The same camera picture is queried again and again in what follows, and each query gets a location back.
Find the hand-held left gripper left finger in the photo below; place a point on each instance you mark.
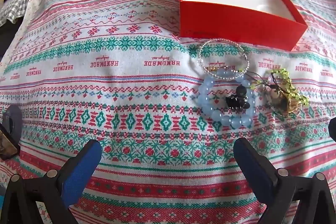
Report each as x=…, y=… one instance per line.
x=78, y=171

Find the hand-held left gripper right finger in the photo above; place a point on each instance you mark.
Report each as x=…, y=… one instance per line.
x=252, y=166

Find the black hair claw clip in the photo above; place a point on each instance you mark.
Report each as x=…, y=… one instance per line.
x=232, y=102

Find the gold hair clip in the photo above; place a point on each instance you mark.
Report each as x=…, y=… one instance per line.
x=288, y=109

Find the small gold earring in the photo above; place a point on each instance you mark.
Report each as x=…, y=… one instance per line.
x=212, y=68

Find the red cardboard box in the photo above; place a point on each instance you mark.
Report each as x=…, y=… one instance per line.
x=236, y=24

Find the dark flat device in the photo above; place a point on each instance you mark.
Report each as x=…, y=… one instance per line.
x=6, y=145

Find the grey round pad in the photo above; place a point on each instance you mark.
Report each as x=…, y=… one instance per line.
x=14, y=119

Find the patterned tablecloth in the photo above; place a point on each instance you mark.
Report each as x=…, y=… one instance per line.
x=118, y=82

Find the checked cloth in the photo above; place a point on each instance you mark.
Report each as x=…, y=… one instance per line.
x=13, y=9

